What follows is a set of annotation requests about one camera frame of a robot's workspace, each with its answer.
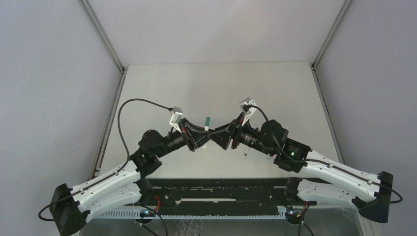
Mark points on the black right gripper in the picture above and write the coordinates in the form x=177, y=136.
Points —
x=223, y=136

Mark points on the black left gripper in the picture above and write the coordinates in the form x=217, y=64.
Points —
x=198, y=140

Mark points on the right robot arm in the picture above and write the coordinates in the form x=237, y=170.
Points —
x=370, y=194

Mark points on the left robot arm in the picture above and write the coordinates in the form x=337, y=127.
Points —
x=73, y=207

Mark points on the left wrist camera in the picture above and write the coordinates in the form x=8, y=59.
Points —
x=176, y=114

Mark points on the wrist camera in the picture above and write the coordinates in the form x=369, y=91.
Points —
x=248, y=106
x=176, y=114

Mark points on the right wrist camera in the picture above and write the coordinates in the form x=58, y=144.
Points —
x=248, y=106

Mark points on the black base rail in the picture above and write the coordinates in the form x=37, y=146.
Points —
x=220, y=195

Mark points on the white slotted cable duct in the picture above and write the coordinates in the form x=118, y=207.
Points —
x=129, y=213

